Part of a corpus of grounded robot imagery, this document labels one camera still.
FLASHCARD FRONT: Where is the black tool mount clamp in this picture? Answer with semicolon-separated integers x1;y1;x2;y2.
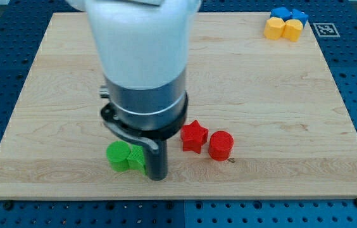
100;93;189;151

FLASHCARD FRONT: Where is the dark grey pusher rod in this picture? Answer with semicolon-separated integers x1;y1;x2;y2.
146;140;168;181

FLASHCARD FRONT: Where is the green star block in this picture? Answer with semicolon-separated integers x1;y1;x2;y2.
127;144;147;175

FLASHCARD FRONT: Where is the green cylinder block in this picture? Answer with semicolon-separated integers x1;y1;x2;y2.
106;141;131;172

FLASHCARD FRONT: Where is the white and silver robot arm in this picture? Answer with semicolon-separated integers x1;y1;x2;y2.
67;0;200;181

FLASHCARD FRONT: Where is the red star block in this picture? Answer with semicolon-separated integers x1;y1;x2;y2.
180;120;209;154

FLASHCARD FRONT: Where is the red cylinder block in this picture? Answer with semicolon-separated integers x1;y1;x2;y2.
208;130;234;162

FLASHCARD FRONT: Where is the wooden board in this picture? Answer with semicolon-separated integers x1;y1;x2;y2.
0;13;357;201

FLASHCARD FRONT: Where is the yellow hexagon block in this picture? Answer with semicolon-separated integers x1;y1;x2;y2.
263;17;285;40

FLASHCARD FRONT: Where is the yellow heart block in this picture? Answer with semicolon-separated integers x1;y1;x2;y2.
282;19;304;42

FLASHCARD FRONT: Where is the blue cube block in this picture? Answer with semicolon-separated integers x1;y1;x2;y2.
270;6;292;21

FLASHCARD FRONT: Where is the blue pentagon block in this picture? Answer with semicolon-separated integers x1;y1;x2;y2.
291;8;309;26

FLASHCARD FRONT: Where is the fiducial marker tag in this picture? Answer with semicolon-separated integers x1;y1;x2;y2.
313;22;340;37

